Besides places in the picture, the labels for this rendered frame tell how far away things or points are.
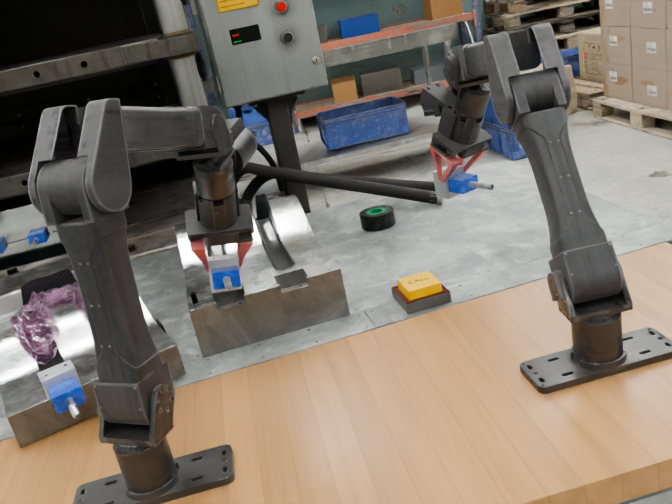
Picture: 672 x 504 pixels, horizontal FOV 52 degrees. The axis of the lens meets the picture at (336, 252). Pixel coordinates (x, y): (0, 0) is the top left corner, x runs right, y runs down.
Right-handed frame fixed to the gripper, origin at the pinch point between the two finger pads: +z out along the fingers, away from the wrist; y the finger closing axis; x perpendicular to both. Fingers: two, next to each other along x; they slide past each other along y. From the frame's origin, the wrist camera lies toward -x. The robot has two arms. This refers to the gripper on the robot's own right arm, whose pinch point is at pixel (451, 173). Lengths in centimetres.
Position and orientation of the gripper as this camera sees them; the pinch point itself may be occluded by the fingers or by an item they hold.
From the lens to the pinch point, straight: 138.7
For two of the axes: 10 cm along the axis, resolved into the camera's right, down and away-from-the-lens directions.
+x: 5.9, 6.1, -5.3
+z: -1.1, 7.1, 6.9
